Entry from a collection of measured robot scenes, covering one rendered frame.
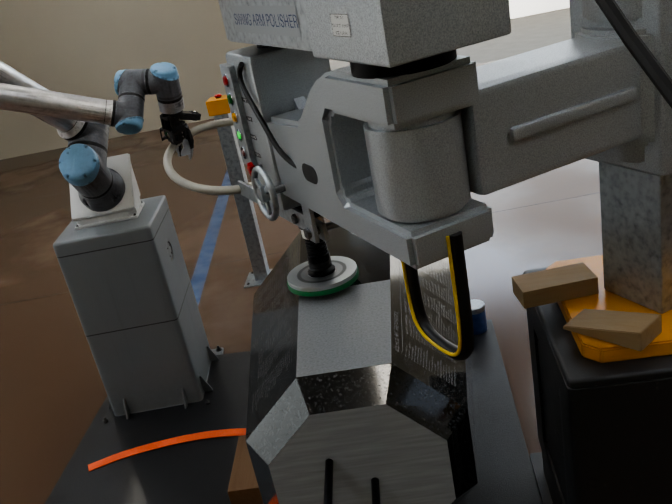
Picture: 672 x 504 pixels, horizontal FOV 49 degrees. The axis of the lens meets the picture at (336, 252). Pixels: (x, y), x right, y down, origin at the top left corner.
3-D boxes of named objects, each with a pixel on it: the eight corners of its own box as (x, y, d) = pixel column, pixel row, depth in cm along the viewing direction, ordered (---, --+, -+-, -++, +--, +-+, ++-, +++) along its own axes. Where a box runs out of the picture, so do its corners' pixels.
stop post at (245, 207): (281, 268, 441) (239, 89, 398) (277, 283, 423) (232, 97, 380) (249, 273, 444) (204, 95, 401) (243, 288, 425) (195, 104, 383)
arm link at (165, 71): (150, 60, 261) (178, 59, 260) (157, 92, 268) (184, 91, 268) (145, 72, 253) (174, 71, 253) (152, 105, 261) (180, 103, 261)
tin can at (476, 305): (484, 335, 329) (481, 310, 324) (462, 334, 333) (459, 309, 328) (490, 324, 337) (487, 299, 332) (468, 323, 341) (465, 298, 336)
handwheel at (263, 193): (311, 216, 192) (299, 162, 186) (276, 228, 189) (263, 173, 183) (289, 203, 205) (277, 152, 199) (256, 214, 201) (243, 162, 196)
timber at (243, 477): (245, 461, 279) (238, 435, 274) (276, 456, 278) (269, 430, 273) (235, 519, 252) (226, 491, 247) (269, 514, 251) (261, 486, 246)
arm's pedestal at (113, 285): (101, 428, 320) (34, 252, 287) (126, 367, 366) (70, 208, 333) (213, 408, 319) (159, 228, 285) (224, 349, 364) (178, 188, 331)
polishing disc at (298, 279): (275, 290, 218) (274, 286, 217) (306, 258, 235) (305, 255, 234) (340, 292, 208) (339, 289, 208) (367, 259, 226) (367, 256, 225)
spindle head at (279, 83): (384, 210, 194) (355, 38, 176) (309, 237, 186) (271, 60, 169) (325, 183, 225) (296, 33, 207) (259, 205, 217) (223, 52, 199)
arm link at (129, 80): (111, 92, 254) (146, 91, 254) (113, 64, 258) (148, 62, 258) (119, 106, 263) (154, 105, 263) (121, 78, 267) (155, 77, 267)
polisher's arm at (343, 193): (503, 286, 152) (478, 46, 133) (409, 326, 144) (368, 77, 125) (343, 204, 215) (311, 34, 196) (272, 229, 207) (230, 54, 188)
